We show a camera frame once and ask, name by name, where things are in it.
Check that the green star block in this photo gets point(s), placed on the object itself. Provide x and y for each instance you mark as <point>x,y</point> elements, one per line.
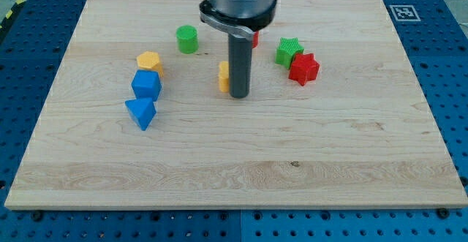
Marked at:
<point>286,51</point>

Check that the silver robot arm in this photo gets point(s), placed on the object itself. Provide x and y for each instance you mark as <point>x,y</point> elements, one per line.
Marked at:
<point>241,8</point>

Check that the blue cube block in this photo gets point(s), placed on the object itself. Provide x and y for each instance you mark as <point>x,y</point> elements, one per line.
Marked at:
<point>146,84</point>

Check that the yellow hexagon block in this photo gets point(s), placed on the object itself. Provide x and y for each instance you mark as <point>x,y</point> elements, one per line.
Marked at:
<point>150,61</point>

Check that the red block behind rod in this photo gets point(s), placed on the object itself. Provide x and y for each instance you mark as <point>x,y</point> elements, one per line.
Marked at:
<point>255,39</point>

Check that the red star block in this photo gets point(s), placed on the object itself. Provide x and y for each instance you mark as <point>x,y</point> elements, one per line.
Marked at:
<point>304,68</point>

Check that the black gripper mount ring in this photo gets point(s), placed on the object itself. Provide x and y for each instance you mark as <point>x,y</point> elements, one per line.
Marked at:
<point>238,27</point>

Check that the green cylinder block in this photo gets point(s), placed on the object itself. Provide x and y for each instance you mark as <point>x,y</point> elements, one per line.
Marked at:
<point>187,39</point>

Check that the blue triangle block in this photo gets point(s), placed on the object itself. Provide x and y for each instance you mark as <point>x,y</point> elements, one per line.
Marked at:
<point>141,111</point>

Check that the white fiducial marker tag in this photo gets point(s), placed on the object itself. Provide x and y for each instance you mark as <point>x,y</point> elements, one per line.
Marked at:
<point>404,13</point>

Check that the yellow heart block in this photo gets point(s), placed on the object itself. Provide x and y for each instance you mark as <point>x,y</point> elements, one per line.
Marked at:
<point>223,77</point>

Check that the wooden board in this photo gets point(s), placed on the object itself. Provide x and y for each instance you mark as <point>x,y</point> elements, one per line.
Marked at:
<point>360,136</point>

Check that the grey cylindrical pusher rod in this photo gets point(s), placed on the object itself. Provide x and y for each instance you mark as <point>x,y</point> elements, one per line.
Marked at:
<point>240,63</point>

